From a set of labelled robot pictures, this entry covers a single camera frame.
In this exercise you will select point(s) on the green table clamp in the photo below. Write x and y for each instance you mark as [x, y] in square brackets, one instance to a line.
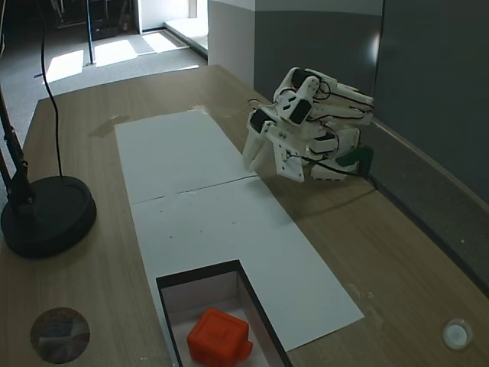
[359, 154]

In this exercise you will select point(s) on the black round lamp base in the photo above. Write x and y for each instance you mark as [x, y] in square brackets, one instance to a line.
[49, 218]

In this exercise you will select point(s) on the blue vertical pole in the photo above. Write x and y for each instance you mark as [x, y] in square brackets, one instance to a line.
[90, 34]

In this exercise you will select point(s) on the clear tape strip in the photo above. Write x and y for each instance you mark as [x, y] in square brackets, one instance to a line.
[109, 125]

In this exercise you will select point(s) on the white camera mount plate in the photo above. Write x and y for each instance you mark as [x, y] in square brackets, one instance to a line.
[286, 153]

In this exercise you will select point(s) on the white round table cap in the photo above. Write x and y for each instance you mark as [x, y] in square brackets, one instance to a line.
[457, 333]

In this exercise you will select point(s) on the brown open box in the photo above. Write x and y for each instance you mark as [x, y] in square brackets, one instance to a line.
[263, 317]

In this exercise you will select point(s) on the white paper sheet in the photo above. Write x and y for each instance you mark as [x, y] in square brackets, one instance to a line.
[229, 229]
[172, 153]

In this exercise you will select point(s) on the orange cube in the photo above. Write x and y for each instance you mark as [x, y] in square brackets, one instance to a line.
[217, 336]

